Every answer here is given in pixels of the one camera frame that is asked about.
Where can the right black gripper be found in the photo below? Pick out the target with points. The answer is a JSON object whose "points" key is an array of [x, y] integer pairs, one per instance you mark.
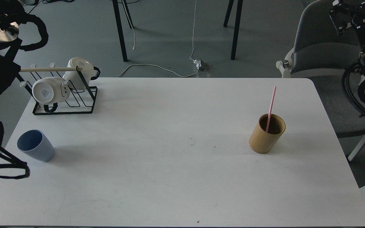
{"points": [[341, 18]]}

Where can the blue plastic cup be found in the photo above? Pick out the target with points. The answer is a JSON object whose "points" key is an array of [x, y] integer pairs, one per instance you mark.
{"points": [[35, 144]]}

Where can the grey office chair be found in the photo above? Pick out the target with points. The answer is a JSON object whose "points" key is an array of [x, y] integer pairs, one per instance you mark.
{"points": [[322, 55]]}

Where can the black table leg right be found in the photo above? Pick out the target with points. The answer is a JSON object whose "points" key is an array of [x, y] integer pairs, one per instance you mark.
{"points": [[236, 24]]}

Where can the black table leg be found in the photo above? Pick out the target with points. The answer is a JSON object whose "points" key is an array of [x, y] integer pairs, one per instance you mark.
{"points": [[119, 26], [236, 24]]}

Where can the white power plug adapter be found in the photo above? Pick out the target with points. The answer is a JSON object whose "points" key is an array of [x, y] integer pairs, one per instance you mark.
{"points": [[200, 65]]}

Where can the bamboo cylinder holder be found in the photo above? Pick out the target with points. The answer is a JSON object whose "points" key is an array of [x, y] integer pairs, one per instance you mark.
{"points": [[261, 140]]}

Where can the black table leg left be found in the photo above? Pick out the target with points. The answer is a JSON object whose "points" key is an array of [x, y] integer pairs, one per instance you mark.
{"points": [[119, 26]]}

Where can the white mug front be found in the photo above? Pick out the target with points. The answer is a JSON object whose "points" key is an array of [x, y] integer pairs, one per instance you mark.
{"points": [[50, 90]]}

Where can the black wire mug rack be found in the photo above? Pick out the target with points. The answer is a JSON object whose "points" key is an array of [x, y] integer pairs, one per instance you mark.
{"points": [[82, 97]]}

